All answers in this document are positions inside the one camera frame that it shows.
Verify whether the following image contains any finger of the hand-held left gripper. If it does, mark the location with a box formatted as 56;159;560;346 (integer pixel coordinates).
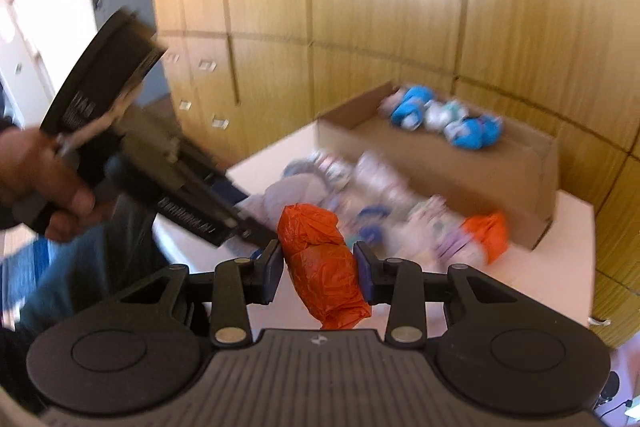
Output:
215;204;281;260
202;169;253;208

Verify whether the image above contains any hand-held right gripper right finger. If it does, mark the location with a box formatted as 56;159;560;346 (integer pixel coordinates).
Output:
352;241;521;349

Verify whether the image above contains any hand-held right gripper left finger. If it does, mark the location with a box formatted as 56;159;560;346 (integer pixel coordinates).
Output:
117;239;286;349

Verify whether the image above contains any orange bagged bundle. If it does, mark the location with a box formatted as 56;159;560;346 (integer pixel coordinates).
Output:
460;212;510;265
276;203;372;332

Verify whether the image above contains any pile of pale bagged bundles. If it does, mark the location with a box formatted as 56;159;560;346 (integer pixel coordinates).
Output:
240;149;471;268

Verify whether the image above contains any cardboard box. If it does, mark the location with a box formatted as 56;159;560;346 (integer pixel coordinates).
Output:
315;79;560;252

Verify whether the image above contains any heap of boxed sock bundles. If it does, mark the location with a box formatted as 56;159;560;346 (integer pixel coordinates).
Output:
380;84;505;152

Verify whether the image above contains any person's left hand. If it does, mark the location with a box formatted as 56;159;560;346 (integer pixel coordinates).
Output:
0;127;118;244

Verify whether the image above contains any person's blue jeans leg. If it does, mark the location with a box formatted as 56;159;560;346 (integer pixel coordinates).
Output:
0;194;171;333

